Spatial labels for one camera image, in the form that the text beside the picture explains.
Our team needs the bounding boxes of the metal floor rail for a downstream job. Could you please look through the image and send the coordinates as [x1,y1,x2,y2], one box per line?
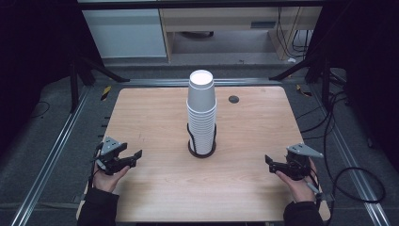
[309,84,391,226]
[10,88,91,226]

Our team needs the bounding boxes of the black metal stand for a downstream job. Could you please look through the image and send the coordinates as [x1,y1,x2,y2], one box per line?
[268,56,334,109]
[69,56,130,114]

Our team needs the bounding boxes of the stack of white cups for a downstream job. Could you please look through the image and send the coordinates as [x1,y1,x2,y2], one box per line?
[186,102,218,156]

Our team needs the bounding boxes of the person's left hand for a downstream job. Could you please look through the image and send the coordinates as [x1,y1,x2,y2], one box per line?
[92,165,131,193]

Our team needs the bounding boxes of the yellow black tape strip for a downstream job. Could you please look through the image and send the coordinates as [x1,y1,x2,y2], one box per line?
[295,84,313,97]
[100,86,112,102]

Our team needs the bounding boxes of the hanging black cables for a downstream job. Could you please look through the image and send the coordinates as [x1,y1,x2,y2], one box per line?
[276,7,314,59]

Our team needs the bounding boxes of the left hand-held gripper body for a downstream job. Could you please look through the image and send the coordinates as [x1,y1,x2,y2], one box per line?
[93,136,126,176]

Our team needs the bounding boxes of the grey socket box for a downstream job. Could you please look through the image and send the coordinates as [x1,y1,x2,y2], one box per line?
[250,21,278,29]

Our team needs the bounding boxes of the white cabinet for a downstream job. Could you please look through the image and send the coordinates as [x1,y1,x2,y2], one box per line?
[82,8,168,59]

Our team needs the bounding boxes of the person's right hand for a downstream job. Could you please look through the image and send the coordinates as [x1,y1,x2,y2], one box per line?
[276,159,320,203]

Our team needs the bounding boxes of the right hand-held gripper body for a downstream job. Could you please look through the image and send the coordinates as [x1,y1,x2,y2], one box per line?
[283,143,324,181]

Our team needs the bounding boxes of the hand-held gripper cable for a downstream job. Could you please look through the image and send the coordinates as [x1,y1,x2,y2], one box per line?
[88,142,105,189]
[304,169,325,203]

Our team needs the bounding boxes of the right hand-held gripper cable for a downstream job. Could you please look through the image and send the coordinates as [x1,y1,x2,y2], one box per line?
[304,169,325,203]

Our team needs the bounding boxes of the left hand-held gripper cable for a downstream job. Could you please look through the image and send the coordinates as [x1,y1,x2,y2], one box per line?
[88,142,105,189]

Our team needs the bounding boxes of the metal cross rail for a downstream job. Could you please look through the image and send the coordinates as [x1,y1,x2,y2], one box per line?
[121,77,283,88]

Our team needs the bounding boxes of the looped black floor cable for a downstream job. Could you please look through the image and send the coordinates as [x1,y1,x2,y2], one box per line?
[322,90,387,226]

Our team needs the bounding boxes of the black wire cup holder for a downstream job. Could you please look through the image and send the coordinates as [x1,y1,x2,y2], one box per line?
[186,122,218,159]

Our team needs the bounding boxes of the thin black floor cable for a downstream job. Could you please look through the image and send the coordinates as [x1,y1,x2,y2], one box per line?
[29,100,51,120]

